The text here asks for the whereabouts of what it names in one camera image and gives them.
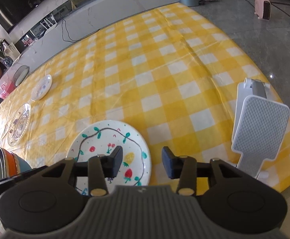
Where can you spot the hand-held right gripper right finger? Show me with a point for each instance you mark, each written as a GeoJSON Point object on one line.
{"type": "Point", "coordinates": [168, 163]}

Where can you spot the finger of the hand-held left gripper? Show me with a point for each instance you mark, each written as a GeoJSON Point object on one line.
{"type": "Point", "coordinates": [15, 176]}

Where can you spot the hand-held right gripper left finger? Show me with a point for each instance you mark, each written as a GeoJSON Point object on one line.
{"type": "Point", "coordinates": [117, 160]}

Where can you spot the blue steel-lined bowl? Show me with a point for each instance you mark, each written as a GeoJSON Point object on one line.
{"type": "Point", "coordinates": [24, 165]}

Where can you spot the orange steel-lined bowl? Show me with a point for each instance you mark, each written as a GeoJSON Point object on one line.
{"type": "Point", "coordinates": [11, 159]}

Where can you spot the white fruit-painted plate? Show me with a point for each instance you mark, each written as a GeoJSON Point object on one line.
{"type": "Point", "coordinates": [105, 134]}

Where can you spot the clear glass plate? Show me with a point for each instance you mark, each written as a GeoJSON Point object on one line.
{"type": "Point", "coordinates": [19, 124]}

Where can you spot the small white floral plate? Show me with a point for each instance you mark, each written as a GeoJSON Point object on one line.
{"type": "Point", "coordinates": [41, 87]}

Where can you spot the yellow checked tablecloth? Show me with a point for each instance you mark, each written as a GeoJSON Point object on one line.
{"type": "Point", "coordinates": [159, 79]}

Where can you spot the pink storage box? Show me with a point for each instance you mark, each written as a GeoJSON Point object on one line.
{"type": "Point", "coordinates": [6, 90]}

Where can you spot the blue glass vase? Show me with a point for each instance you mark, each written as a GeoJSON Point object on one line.
{"type": "Point", "coordinates": [7, 61]}

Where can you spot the white sketch picture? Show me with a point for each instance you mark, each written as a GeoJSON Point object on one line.
{"type": "Point", "coordinates": [12, 50]}

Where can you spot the white wifi router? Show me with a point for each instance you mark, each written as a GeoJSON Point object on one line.
{"type": "Point", "coordinates": [49, 22]}

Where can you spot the pink space heater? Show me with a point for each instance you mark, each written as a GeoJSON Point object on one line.
{"type": "Point", "coordinates": [262, 6]}

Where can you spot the black wall television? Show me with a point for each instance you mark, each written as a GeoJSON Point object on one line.
{"type": "Point", "coordinates": [35, 1]}

